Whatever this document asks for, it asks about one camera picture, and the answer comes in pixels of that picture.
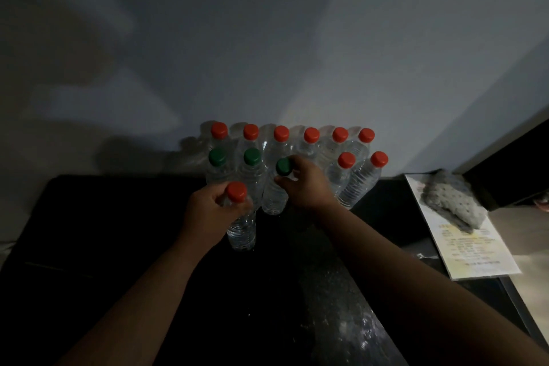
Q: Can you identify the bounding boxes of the person's right hand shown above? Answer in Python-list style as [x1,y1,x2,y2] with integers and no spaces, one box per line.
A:
[274,154,340,214]

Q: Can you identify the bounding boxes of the person's left hand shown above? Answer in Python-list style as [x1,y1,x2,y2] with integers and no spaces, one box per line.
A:
[178,182,254,250]

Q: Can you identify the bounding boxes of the person's right forearm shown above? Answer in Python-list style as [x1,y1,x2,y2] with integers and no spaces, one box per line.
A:
[317,205,549,366]

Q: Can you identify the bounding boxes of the person's left forearm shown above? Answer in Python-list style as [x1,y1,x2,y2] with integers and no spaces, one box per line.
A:
[55,237,206,366]

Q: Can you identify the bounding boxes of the black glossy table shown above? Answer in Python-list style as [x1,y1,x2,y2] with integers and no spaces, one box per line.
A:
[0,174,549,366]

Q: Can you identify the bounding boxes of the grey folded towel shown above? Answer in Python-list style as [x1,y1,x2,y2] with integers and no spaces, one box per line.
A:
[421,169,488,233]

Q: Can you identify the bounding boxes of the white printed paper sheet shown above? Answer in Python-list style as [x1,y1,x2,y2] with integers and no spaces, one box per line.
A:
[405,172,522,281]

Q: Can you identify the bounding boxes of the dark wood wardrobe unit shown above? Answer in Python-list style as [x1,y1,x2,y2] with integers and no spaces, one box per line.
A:
[454,108,549,250]

